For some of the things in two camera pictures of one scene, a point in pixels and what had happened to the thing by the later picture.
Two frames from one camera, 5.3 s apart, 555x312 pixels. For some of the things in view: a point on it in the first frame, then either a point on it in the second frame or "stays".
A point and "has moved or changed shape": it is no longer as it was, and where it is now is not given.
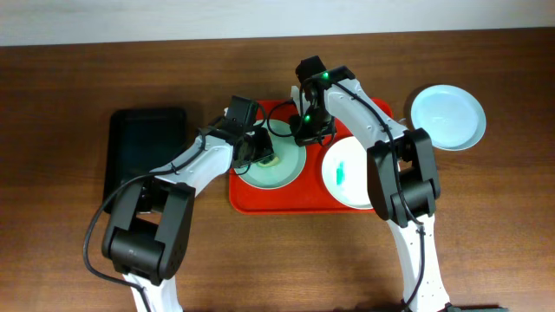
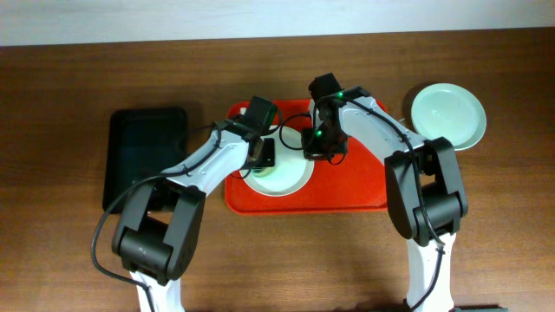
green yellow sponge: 274,161 has moved or changed shape
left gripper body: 258,152 stays
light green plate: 290,154 → 451,111
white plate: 345,170 → 293,169
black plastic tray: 140,140 stays
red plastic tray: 307,194 stays
